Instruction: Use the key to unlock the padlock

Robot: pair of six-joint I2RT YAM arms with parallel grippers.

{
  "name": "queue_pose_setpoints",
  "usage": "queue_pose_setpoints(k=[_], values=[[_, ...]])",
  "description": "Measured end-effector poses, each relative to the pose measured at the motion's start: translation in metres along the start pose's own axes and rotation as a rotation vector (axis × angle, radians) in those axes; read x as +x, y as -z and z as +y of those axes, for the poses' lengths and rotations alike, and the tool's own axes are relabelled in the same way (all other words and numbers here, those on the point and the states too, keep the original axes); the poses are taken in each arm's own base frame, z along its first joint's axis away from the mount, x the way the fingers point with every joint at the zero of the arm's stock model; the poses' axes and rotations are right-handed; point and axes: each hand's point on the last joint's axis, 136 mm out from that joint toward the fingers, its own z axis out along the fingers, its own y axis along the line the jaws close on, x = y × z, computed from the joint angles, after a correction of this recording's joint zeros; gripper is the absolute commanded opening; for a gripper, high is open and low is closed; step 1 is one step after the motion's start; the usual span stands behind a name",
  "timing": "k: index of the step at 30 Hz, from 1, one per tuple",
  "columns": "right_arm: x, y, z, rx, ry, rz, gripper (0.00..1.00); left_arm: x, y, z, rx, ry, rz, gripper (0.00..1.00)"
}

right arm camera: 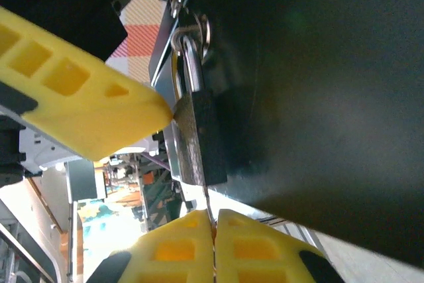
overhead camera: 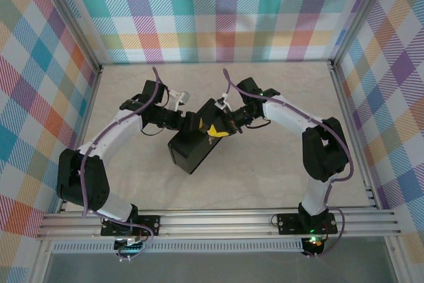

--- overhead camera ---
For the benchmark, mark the black box starry night lid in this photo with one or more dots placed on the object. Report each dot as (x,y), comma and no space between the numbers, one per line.
(192,153)

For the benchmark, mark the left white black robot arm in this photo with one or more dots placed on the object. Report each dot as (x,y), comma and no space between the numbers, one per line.
(89,180)

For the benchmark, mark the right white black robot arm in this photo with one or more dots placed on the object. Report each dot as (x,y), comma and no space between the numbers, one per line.
(324,153)

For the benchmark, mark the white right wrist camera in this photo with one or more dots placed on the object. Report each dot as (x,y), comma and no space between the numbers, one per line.
(223,102)

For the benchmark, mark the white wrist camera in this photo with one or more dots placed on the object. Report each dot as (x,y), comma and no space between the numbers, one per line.
(223,102)
(179,99)

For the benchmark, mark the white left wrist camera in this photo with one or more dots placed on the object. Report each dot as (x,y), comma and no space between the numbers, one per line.
(179,99)

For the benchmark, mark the aluminium table side rail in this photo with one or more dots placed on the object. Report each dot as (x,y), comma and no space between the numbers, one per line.
(87,114)
(348,114)

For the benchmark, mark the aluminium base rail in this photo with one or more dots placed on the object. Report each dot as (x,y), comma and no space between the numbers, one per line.
(215,223)

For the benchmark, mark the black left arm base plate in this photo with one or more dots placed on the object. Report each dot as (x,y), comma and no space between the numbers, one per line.
(150,225)

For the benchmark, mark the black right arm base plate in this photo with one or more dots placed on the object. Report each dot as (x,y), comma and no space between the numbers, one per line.
(288,223)

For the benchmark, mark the aluminium frame post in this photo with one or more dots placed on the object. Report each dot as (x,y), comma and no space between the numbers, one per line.
(361,14)
(71,14)

